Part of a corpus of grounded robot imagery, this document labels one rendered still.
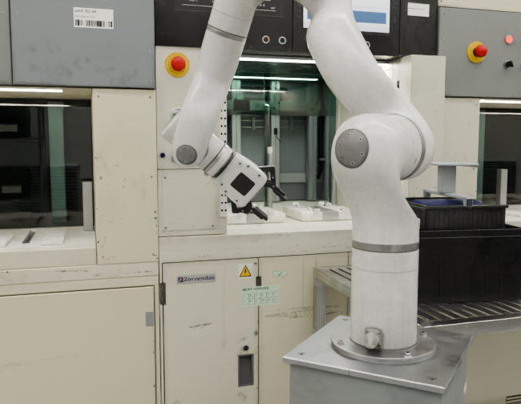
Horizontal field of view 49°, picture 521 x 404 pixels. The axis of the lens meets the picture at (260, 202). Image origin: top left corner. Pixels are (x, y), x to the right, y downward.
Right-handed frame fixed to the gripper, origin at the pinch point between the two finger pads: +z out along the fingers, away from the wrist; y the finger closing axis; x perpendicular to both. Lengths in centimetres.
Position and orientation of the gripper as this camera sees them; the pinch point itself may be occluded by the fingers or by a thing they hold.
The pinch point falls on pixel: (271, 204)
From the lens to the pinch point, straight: 141.9
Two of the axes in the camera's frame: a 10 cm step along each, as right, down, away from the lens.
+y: 6.6, -7.2, -2.2
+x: -0.2, -3.1, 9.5
